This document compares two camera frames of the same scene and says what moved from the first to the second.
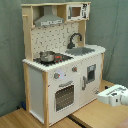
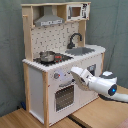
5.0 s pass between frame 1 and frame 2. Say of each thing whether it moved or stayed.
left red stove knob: stayed
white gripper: moved
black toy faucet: stayed
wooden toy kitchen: stayed
